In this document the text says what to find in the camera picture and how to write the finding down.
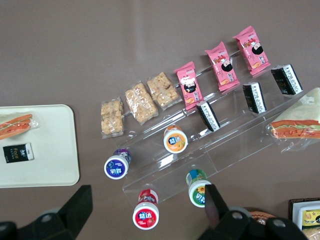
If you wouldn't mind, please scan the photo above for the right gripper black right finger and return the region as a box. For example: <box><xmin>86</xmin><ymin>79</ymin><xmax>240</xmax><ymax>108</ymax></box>
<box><xmin>204</xmin><ymin>184</ymin><xmax>230</xmax><ymax>230</ymax></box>

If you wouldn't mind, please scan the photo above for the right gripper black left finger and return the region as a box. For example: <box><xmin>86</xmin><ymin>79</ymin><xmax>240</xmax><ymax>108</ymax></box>
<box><xmin>57</xmin><ymin>184</ymin><xmax>94</xmax><ymax>235</ymax></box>

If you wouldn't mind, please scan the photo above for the cream plastic tray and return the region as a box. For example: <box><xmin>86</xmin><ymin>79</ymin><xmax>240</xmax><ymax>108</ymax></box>
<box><xmin>0</xmin><ymin>104</ymin><xmax>80</xmax><ymax>189</ymax></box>

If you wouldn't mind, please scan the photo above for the purple gum bottle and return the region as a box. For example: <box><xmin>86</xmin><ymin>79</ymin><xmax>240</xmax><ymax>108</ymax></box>
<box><xmin>103</xmin><ymin>147</ymin><xmax>133</xmax><ymax>180</ymax></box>

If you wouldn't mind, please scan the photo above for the red gum bottle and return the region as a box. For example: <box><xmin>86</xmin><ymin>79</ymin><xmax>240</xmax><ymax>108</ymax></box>
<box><xmin>131</xmin><ymin>188</ymin><xmax>160</xmax><ymax>231</ymax></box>

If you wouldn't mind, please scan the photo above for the orange gum bottle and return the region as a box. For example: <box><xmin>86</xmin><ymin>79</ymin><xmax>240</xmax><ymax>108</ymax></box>
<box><xmin>163</xmin><ymin>125</ymin><xmax>189</xmax><ymax>154</ymax></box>

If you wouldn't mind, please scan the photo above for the round brown wicker basket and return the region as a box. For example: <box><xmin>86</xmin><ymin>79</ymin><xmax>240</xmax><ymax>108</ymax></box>
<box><xmin>246</xmin><ymin>207</ymin><xmax>270</xmax><ymax>227</ymax></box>

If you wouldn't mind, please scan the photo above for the clear acrylic stepped stand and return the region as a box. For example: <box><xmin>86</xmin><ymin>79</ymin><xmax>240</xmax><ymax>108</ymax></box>
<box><xmin>111</xmin><ymin>48</ymin><xmax>311</xmax><ymax>208</ymax></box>

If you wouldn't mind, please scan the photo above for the flat black snack pack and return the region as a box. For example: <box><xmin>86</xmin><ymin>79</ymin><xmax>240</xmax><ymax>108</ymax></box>
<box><xmin>2</xmin><ymin>142</ymin><xmax>35</xmax><ymax>164</ymax></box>

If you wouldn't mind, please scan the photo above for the black and white pack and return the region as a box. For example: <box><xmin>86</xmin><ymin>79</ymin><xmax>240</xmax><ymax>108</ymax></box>
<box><xmin>270</xmin><ymin>63</ymin><xmax>303</xmax><ymax>96</ymax></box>
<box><xmin>195</xmin><ymin>100</ymin><xmax>221</xmax><ymax>133</ymax></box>
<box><xmin>241</xmin><ymin>81</ymin><xmax>268</xmax><ymax>115</ymax></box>

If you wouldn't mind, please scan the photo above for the clear-wrapped rice crisp bar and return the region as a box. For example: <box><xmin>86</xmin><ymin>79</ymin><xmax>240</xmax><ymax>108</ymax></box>
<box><xmin>146</xmin><ymin>71</ymin><xmax>183</xmax><ymax>111</ymax></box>
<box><xmin>100</xmin><ymin>99</ymin><xmax>125</xmax><ymax>139</ymax></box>
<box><xmin>124</xmin><ymin>81</ymin><xmax>159</xmax><ymax>125</ymax></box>

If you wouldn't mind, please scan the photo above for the small wrapped triangle sandwich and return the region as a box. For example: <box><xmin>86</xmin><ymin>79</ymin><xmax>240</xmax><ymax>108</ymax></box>
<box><xmin>0</xmin><ymin>113</ymin><xmax>40</xmax><ymax>141</ymax></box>

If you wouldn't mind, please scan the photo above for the pink cartoon snack pack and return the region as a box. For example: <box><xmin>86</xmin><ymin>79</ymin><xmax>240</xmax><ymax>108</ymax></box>
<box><xmin>232</xmin><ymin>24</ymin><xmax>272</xmax><ymax>77</ymax></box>
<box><xmin>204</xmin><ymin>41</ymin><xmax>241</xmax><ymax>93</ymax></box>
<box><xmin>174</xmin><ymin>61</ymin><xmax>205</xmax><ymax>110</ymax></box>

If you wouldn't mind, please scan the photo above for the large wrapped triangle sandwich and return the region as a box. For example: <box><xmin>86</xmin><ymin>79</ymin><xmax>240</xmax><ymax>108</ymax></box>
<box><xmin>266</xmin><ymin>87</ymin><xmax>320</xmax><ymax>153</ymax></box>

